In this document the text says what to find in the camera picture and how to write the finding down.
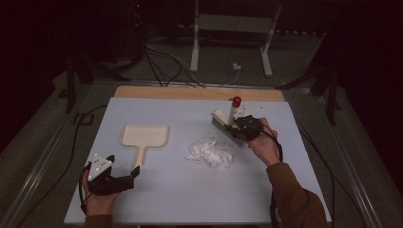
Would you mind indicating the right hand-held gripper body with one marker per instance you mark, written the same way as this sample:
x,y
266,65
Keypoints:
x,y
248,128

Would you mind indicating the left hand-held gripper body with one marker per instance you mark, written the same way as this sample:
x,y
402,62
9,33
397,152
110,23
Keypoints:
x,y
106,183

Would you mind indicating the cream brush with red tip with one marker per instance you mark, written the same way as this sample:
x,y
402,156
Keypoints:
x,y
223,123

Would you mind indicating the pile of white paper scraps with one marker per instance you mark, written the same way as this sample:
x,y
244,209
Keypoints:
x,y
210,153

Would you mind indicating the cream plastic dustpan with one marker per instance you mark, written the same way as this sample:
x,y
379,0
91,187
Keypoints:
x,y
144,136

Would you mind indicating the person's left hand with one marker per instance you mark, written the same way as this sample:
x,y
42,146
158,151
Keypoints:
x,y
101,202

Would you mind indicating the person's right hand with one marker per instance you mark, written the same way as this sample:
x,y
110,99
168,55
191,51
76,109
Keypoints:
x,y
264,148

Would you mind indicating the white table board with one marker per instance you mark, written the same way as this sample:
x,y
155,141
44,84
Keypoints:
x,y
177,196

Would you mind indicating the black stand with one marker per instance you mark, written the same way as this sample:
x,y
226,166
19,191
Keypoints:
x,y
71,88
331,95

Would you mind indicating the metal floor rail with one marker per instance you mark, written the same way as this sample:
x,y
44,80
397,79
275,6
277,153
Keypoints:
x,y
351,167
38,167

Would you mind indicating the white metal stand frame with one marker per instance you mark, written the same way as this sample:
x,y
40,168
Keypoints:
x,y
233,23

